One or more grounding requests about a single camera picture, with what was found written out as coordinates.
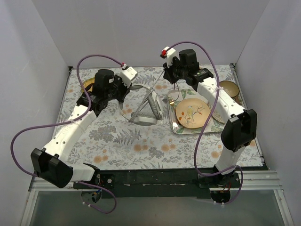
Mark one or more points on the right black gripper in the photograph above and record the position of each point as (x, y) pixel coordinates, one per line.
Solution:
(171, 76)

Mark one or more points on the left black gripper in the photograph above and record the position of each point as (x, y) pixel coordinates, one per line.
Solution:
(123, 89)

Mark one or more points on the white grey gaming headphones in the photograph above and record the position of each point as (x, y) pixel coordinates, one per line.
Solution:
(149, 114)

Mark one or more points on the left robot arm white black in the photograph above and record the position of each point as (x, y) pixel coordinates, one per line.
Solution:
(50, 162)

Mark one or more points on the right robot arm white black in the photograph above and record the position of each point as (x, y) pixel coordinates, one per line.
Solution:
(240, 123)

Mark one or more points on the gold fork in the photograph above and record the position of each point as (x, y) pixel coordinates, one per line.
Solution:
(171, 102)

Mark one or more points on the yellow woven bamboo tray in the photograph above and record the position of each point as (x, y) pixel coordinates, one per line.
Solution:
(89, 84)

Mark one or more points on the leaf pattern serving tray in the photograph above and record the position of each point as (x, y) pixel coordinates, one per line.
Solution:
(179, 96)

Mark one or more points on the beige bird plate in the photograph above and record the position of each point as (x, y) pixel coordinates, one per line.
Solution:
(192, 113)

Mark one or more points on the floral table mat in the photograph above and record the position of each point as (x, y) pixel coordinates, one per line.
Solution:
(113, 143)

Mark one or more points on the speckled oval plate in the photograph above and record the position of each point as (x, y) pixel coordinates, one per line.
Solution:
(217, 117)

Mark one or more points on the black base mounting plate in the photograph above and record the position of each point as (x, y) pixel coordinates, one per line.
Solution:
(162, 183)

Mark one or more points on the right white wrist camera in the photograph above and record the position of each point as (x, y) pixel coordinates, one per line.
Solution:
(168, 54)

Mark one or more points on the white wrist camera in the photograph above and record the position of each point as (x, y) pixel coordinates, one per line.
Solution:
(128, 74)
(168, 54)

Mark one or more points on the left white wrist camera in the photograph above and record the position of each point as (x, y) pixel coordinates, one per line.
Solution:
(128, 74)

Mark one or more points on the brown bowl with handle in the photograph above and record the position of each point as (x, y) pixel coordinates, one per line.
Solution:
(231, 89)

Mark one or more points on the aluminium frame rail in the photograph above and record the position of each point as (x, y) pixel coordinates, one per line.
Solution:
(253, 180)

